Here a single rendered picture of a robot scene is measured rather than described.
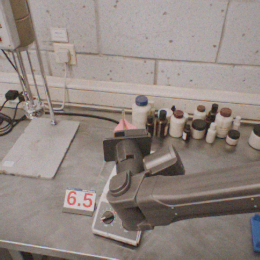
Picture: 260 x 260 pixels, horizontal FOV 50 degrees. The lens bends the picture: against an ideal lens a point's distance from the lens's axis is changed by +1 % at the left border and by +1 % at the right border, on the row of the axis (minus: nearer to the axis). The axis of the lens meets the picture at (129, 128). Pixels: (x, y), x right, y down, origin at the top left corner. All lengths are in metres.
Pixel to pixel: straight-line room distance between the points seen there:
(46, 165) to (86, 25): 0.53
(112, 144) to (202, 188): 0.25
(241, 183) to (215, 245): 0.46
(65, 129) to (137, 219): 0.71
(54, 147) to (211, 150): 0.57
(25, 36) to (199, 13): 0.57
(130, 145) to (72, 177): 0.41
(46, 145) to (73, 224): 0.35
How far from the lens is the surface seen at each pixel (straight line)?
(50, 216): 0.86
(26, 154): 1.04
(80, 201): 0.85
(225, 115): 1.06
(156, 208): 0.42
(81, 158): 0.99
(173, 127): 1.05
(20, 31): 0.82
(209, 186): 0.39
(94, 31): 1.11
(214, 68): 1.13
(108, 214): 0.77
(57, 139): 1.07
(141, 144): 0.59
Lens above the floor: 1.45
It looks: 39 degrees down
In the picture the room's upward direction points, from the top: straight up
